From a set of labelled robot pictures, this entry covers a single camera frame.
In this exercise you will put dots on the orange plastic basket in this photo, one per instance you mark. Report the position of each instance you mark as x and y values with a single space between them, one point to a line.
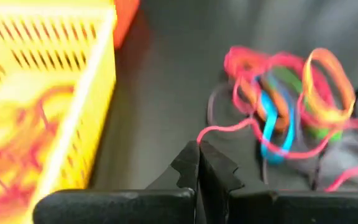
126 18

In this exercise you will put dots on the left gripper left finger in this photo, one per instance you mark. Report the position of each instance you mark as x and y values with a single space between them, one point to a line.
188 161

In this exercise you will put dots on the orange rubber band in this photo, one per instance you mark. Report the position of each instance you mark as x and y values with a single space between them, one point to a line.
346 81
280 105

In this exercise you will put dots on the blue rubber band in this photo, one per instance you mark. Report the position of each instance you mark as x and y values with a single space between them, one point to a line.
269 115

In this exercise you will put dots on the yellow plastic basket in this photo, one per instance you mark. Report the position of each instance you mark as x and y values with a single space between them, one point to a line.
98 77

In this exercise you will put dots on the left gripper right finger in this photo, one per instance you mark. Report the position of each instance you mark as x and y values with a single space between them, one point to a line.
216 174

